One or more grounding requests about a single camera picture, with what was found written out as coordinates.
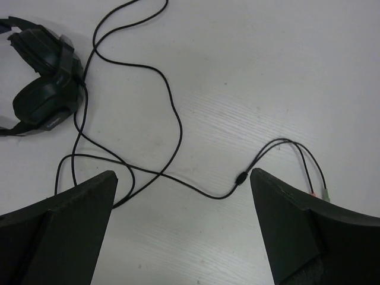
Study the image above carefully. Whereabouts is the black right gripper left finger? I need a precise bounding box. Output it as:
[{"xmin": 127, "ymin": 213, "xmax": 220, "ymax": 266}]
[{"xmin": 1, "ymin": 170, "xmax": 118, "ymax": 284}]

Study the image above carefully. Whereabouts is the black headphone cable with plugs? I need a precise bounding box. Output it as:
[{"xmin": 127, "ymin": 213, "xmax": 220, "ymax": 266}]
[{"xmin": 55, "ymin": 0, "xmax": 332, "ymax": 208}]

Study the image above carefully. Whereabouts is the black over-ear headphones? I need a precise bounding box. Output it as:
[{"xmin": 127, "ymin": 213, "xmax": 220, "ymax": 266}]
[{"xmin": 1, "ymin": 17, "xmax": 88, "ymax": 137}]

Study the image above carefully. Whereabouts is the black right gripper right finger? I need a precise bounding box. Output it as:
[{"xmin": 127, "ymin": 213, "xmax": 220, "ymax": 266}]
[{"xmin": 250, "ymin": 168, "xmax": 379, "ymax": 284}]

